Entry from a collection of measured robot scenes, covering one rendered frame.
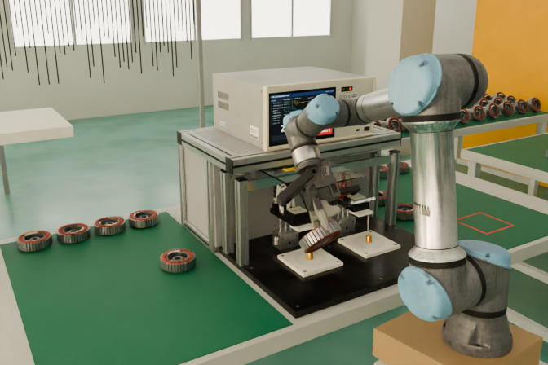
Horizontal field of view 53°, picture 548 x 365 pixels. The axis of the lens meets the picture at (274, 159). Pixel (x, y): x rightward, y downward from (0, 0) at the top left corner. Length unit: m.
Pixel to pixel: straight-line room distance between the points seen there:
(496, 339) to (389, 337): 0.23
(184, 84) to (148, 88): 0.57
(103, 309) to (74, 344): 0.16
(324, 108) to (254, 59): 7.49
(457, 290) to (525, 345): 0.29
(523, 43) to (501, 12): 0.36
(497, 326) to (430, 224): 0.30
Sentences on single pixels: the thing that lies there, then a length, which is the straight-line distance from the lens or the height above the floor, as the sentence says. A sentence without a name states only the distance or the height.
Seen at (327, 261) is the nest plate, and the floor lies 0.78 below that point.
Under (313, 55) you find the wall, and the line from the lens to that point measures 9.47.
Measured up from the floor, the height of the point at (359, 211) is 0.88.
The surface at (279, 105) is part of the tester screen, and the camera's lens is 1.71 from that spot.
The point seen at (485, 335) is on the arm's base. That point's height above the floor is 0.88.
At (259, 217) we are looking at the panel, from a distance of 1.93.
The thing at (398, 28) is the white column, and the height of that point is 1.31.
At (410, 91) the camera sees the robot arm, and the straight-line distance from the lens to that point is 1.10.
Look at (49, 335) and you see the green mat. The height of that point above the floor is 0.75.
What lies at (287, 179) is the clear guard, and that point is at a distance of 1.62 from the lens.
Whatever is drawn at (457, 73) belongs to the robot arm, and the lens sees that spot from 1.13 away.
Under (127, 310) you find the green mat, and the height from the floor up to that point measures 0.75.
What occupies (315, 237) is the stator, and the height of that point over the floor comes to 1.01.
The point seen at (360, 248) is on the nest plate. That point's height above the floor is 0.78.
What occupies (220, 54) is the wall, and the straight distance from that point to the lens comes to 8.59.
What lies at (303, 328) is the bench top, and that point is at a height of 0.74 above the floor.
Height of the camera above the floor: 1.57
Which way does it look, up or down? 16 degrees down
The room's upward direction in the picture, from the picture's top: straight up
